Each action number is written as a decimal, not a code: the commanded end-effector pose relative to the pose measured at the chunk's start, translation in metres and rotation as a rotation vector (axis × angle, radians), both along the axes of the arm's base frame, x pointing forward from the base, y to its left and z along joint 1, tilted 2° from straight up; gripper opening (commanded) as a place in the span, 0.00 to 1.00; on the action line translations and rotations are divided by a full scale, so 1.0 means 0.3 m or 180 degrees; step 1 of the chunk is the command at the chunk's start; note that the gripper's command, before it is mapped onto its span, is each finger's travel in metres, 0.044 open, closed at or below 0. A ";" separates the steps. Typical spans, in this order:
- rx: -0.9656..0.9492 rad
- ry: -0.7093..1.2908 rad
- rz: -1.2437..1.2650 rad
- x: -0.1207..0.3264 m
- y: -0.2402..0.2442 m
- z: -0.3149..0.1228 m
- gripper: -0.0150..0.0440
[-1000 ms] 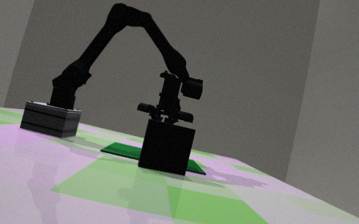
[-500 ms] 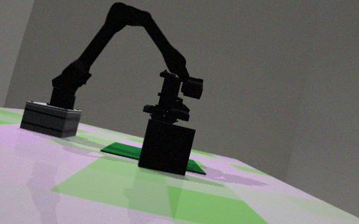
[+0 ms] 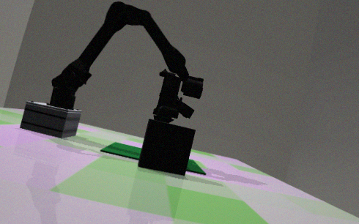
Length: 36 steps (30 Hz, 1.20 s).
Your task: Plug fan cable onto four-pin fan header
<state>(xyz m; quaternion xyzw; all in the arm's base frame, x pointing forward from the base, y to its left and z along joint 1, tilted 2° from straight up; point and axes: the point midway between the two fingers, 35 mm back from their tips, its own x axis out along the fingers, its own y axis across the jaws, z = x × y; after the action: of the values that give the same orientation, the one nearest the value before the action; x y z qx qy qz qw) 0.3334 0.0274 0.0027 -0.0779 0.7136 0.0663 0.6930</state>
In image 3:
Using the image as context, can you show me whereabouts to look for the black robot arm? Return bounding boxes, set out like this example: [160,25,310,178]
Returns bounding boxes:
[46,1,204,110]

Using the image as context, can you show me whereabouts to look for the green circuit board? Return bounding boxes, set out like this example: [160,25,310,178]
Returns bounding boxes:
[100,142,206,175]

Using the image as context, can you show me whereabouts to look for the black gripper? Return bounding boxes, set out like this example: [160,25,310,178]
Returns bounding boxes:
[153,89,179,123]

